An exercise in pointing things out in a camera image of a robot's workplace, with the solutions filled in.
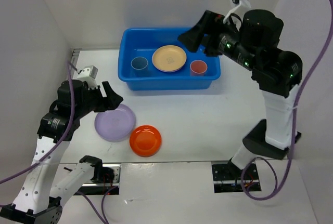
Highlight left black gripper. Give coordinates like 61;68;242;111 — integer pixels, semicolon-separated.
75;81;123;118

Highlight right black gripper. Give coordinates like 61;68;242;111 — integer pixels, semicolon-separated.
175;9;253;69

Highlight purple plate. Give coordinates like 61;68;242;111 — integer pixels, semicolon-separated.
94;104;136;142

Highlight yellow plate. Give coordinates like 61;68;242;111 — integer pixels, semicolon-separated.
152;45;187;73

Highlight pink cup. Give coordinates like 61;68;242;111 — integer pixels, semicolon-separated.
190;60;208;76

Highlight blue cup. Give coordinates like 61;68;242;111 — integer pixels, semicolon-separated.
131;57;148;77

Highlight orange plate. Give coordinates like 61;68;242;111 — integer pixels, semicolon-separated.
129;125;162;157

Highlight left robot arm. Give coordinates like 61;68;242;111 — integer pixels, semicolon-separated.
1;80;123;223

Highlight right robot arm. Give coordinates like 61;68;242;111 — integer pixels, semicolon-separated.
177;9;302;179

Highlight blue plastic bin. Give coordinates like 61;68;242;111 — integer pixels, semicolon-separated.
118;27;221;90

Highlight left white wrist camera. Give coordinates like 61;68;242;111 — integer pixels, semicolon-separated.
76;65;98;88

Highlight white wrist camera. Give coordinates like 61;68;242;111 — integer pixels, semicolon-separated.
76;65;98;88
223;0;251;24

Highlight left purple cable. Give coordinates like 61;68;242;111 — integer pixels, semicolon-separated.
0;60;110;224

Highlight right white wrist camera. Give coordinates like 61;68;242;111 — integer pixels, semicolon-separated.
223;0;251;24

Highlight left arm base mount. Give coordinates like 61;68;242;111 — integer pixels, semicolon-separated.
79;163;121;195

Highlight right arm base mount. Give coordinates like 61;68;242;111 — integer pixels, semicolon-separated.
211;161;261;193

